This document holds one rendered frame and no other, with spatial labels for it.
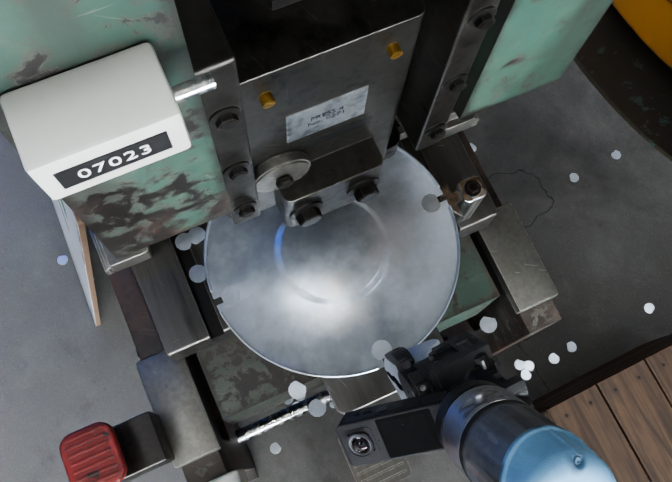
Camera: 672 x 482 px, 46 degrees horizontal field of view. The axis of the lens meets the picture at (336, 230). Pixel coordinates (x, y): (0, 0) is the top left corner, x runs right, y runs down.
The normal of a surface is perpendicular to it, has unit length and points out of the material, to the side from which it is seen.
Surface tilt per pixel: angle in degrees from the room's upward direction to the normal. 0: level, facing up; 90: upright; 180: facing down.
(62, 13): 90
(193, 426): 0
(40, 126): 0
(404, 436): 39
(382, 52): 90
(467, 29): 90
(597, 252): 0
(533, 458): 63
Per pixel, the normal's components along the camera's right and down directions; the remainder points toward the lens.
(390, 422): -0.29, 0.29
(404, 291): 0.01, -0.26
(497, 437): -0.65, -0.73
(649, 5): -0.91, 0.38
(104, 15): 0.41, 0.88
